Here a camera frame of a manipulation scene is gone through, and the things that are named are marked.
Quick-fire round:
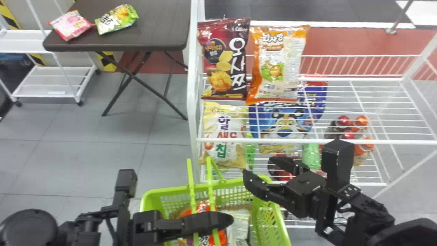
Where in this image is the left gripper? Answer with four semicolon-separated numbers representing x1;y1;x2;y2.
132;210;235;246

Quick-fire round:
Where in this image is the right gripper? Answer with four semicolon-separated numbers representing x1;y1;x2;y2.
242;155;327;219

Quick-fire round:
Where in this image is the green bottle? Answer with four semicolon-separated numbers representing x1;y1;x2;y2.
245;133;257;170
302;143;322;172

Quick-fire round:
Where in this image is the green basket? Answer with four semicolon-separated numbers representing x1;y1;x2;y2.
139;157;293;246

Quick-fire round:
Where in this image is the blue snack packet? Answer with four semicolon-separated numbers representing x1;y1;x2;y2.
248;79;328;141

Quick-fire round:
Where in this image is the yellow snack packet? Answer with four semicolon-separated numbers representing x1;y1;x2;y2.
199;101;250;170

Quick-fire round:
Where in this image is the orange bottle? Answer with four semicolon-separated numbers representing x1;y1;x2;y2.
354;115;370;133
353;136;375;166

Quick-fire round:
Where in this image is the orange white snack packet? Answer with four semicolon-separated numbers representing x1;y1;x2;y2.
245;25;311;106

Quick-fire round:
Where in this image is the dark red snack packet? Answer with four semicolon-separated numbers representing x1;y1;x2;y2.
197;18;252;101

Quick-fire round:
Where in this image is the dark brown side table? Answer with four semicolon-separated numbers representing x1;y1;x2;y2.
42;0;192;121

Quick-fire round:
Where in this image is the white shelf trolley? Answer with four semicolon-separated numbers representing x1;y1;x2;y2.
0;0;101;107

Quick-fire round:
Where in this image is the green snack packet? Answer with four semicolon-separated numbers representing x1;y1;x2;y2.
94;4;140;36

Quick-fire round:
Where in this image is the pink snack packet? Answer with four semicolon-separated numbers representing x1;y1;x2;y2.
47;10;96;42

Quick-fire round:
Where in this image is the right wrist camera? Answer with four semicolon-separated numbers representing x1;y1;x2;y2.
321;139;355;192

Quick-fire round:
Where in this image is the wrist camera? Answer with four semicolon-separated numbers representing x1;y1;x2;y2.
113;169;138;219
321;139;355;192

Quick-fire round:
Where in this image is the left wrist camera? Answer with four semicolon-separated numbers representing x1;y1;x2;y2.
113;169;138;219

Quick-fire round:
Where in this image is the white wire rack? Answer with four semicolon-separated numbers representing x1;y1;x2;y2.
186;0;437;230

